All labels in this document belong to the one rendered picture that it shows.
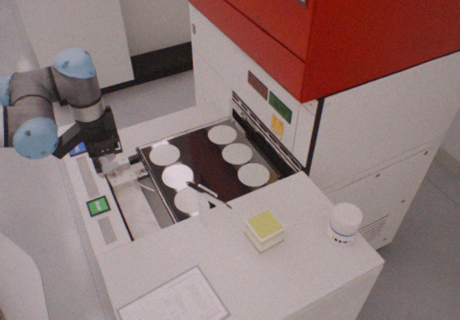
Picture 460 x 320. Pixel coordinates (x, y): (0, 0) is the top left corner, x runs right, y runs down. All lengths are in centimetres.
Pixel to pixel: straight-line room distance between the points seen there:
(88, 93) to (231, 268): 52
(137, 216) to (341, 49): 73
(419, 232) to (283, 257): 152
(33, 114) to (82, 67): 15
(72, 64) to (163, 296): 54
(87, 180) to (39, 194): 140
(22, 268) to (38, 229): 118
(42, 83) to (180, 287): 54
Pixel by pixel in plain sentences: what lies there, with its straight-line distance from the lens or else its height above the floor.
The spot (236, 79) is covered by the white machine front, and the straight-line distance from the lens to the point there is 142.
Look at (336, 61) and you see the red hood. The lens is 101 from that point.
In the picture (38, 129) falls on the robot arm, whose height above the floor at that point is 138.
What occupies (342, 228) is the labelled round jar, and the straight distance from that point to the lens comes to 99.
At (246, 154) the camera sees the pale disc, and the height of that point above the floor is 90.
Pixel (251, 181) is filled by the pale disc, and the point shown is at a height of 90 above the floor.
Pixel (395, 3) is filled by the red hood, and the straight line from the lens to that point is 106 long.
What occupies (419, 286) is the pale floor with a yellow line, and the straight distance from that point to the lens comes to 226.
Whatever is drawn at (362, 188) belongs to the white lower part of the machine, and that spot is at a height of 71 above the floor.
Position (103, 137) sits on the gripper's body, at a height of 119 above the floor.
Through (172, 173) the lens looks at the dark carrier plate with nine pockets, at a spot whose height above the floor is 90.
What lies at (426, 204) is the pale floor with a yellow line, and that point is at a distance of 260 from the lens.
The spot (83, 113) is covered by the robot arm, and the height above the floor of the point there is 129.
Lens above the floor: 183
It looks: 43 degrees down
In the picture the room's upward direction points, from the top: straight up
